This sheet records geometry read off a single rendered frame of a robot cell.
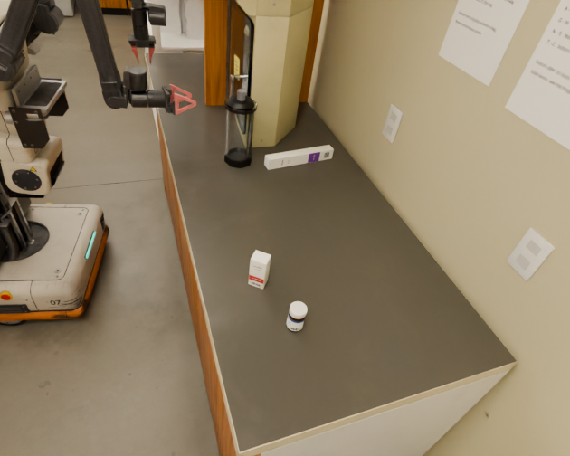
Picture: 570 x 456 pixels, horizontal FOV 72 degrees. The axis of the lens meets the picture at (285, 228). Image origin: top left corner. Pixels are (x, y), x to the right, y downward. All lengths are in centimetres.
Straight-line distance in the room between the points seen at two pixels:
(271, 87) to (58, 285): 127
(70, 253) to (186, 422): 95
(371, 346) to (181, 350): 122
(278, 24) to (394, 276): 86
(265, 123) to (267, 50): 27
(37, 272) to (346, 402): 158
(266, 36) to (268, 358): 99
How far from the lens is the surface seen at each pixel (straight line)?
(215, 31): 176
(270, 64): 145
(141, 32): 179
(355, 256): 118
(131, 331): 213
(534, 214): 107
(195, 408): 191
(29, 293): 208
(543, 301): 110
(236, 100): 136
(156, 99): 144
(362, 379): 96
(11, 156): 183
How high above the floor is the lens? 175
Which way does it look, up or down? 42 degrees down
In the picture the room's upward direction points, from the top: 9 degrees clockwise
